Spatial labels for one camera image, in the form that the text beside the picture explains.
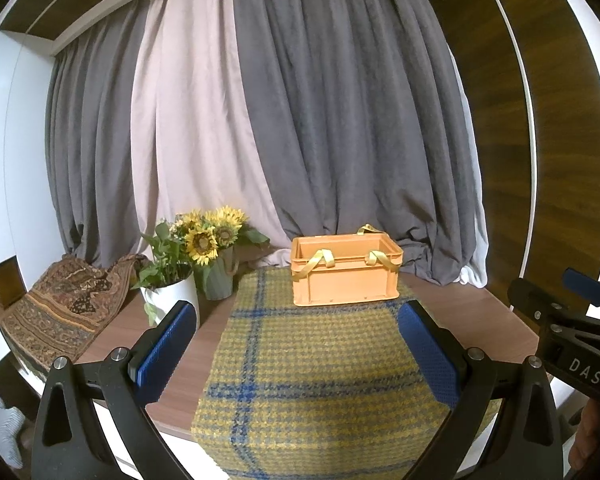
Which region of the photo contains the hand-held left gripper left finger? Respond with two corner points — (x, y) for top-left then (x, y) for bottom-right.
(30, 300), (201, 480)

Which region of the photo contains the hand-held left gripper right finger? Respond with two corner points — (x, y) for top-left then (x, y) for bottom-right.
(397, 299), (567, 480)

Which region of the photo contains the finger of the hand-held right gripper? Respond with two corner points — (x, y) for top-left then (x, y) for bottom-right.
(562, 268), (600, 323)
(507, 278), (583, 333)

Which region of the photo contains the orange plastic basket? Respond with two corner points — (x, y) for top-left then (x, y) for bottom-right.
(290, 226), (404, 308)

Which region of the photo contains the person's right hand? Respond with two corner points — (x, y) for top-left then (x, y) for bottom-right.
(567, 394), (600, 472)

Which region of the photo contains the grey-green ribbed vase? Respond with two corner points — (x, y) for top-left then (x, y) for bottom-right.
(199, 246), (237, 302)

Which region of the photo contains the green leafy plant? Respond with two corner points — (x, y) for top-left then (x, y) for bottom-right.
(138, 220), (197, 327)

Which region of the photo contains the brown patterned cloth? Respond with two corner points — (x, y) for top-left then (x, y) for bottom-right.
(0, 254), (152, 377)

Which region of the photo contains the yellow blue plaid mat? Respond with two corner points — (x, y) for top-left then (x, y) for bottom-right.
(191, 266), (501, 480)

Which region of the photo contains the white sheer curtain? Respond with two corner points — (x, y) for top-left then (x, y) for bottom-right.
(447, 45), (490, 289)

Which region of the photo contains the sunflower bouquet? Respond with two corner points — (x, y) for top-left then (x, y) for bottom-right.
(172, 206), (271, 267)

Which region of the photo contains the narrow grey curtain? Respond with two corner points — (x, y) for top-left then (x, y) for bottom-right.
(44, 0), (155, 267)

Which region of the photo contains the pale pink curtain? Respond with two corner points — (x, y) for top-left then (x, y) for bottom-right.
(129, 0), (295, 267)

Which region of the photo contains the wide grey curtain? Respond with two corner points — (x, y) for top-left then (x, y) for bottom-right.
(231, 0), (484, 287)

